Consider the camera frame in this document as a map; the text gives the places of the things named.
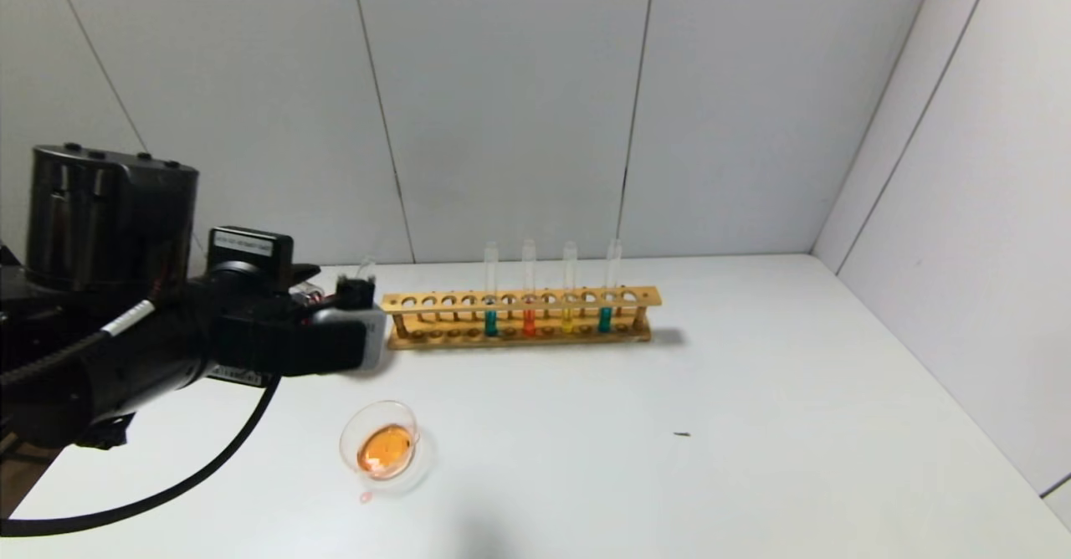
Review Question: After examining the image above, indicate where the wooden test tube rack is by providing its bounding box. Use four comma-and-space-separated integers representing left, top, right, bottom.
380, 286, 663, 351

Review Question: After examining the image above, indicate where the test tube with red pigment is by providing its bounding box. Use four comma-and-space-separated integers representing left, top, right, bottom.
523, 239, 541, 337

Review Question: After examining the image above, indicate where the test tube with teal pigment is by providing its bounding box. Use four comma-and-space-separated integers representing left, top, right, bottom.
484, 242, 500, 338
597, 238, 625, 333

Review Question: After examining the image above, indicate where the clear glass dish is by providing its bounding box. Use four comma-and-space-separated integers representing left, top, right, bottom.
339, 399, 436, 494

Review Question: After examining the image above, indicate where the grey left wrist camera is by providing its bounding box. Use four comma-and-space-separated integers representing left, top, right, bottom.
276, 306, 388, 376

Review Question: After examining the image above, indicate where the black camera cable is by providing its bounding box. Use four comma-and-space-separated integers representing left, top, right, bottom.
0, 300, 282, 538

